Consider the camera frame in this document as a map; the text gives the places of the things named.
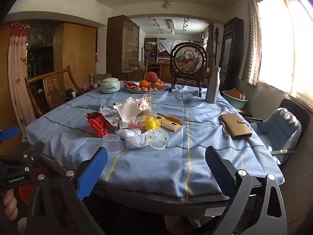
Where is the bright window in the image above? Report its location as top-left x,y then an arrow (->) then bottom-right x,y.
257,0 -> 313,103

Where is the blue rimmed fruit plate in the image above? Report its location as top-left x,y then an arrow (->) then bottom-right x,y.
124,82 -> 169,92

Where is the clear plastic cup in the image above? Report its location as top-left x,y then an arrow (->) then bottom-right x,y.
147,128 -> 170,150
102,134 -> 123,154

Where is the pale green basin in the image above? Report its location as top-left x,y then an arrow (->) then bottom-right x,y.
222,90 -> 249,109

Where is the yellow ribbon flower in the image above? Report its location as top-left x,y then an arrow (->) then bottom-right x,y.
142,116 -> 162,131

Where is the red gold patterned pouch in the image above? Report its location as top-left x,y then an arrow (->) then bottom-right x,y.
153,79 -> 167,90

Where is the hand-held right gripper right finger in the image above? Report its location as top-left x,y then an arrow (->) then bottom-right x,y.
205,146 -> 288,235

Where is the dark wooden side table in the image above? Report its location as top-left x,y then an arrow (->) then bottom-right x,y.
62,88 -> 86,103

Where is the foil snack wrapper pile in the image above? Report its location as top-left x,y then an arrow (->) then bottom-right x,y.
113,97 -> 142,123

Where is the person's left hand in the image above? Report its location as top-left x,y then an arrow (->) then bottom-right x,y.
3,189 -> 19,220

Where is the cushioned chair light blue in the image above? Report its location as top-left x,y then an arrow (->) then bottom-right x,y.
245,99 -> 310,169

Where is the light blue seat cushion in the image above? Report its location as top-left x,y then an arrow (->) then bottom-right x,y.
251,108 -> 302,163

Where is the cardboard box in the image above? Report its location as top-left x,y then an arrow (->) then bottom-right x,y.
94,73 -> 112,85

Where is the red plastic bucket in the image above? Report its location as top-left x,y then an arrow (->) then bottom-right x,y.
18,168 -> 37,205

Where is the pale green ceramic jar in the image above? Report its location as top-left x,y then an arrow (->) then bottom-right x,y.
100,77 -> 121,94

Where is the brown leather wallet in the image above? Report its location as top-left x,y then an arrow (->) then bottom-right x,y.
219,113 -> 253,140

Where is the carved wooden armchair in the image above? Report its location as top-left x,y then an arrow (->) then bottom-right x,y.
24,66 -> 85,118

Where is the round embroidered table screen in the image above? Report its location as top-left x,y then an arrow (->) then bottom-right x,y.
170,42 -> 210,97

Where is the silver metal bottle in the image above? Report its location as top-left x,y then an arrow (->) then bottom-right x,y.
205,66 -> 221,104

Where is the white plastic bag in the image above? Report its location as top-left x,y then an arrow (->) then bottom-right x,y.
115,128 -> 152,149

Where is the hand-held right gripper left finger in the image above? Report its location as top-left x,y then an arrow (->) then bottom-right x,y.
26,146 -> 108,235

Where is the red snack bag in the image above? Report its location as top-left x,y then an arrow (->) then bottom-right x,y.
85,111 -> 117,138

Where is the silver foil wrapper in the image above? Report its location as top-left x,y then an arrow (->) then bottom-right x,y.
99,104 -> 120,129

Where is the tall dark carved cabinet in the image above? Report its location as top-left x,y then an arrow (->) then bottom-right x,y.
218,17 -> 244,91

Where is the dark glass door cabinet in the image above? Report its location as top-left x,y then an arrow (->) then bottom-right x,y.
106,15 -> 143,80

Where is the light wooden wardrobe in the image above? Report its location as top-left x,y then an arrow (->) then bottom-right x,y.
53,23 -> 98,96

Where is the brown cardboard piece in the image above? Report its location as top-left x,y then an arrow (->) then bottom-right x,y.
153,113 -> 184,132

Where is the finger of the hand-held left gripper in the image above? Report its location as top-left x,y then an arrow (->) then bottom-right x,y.
0,127 -> 19,142
15,141 -> 45,162

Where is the carved wooden chair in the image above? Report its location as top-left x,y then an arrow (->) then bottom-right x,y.
144,60 -> 172,84

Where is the white sheet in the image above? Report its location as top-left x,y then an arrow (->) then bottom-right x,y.
156,39 -> 180,53

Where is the checked window curtain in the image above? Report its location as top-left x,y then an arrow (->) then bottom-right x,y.
238,0 -> 262,86

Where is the orange pan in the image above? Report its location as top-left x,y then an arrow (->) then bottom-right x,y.
227,88 -> 246,100

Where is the pink floral door curtain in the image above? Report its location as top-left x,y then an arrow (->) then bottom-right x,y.
7,22 -> 36,128

